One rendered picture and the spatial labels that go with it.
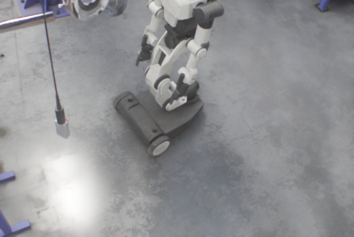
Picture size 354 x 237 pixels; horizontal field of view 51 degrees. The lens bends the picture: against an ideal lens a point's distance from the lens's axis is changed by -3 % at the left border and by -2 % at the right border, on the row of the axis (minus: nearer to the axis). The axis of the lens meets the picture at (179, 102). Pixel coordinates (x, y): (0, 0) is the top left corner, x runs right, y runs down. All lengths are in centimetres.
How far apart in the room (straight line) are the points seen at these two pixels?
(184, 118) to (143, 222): 91
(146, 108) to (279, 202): 132
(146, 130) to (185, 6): 114
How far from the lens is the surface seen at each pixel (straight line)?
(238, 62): 399
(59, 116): 199
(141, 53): 290
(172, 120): 314
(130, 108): 315
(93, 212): 291
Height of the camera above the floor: 270
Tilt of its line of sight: 51 degrees down
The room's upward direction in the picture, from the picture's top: 13 degrees clockwise
